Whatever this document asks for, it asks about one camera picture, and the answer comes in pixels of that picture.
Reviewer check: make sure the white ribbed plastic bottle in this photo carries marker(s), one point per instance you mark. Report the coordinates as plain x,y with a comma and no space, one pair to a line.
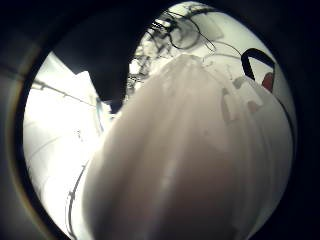
186,156

